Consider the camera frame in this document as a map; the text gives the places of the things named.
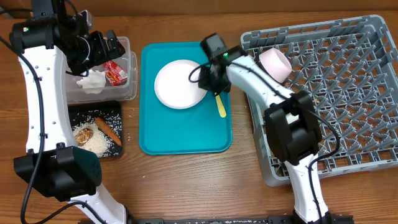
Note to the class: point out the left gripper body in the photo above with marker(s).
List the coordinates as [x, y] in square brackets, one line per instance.
[90, 52]

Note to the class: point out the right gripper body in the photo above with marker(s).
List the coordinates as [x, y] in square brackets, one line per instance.
[208, 79]

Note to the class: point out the yellow plastic spoon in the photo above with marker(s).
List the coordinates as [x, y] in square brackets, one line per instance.
[220, 106]

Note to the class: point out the red snack wrapper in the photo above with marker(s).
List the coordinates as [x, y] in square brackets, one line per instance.
[114, 73]

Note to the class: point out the white napkin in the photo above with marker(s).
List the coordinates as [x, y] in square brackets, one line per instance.
[93, 83]

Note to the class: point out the large white plate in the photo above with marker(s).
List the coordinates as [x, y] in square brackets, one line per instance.
[173, 87]

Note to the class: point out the large white bowl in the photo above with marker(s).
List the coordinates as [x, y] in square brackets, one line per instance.
[276, 64]

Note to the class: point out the brown sausage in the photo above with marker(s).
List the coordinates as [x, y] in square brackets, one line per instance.
[103, 126]

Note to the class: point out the brown food scraps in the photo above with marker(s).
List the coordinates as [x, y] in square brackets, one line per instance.
[83, 136]

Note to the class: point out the white rice pile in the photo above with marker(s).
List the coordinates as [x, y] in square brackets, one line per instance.
[96, 140]

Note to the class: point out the grey dishwasher rack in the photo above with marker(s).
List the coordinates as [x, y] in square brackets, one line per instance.
[348, 68]

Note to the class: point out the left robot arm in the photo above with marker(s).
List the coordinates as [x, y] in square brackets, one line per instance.
[50, 45]

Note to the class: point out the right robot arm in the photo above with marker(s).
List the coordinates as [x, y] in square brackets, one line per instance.
[292, 128]

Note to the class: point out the clear plastic storage bin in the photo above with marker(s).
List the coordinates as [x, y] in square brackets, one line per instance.
[76, 94]

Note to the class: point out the teal serving tray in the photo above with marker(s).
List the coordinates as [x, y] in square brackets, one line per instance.
[165, 131]

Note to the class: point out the black plastic tray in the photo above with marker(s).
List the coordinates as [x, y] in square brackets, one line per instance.
[115, 109]

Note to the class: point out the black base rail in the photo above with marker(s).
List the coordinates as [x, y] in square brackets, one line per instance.
[281, 219]

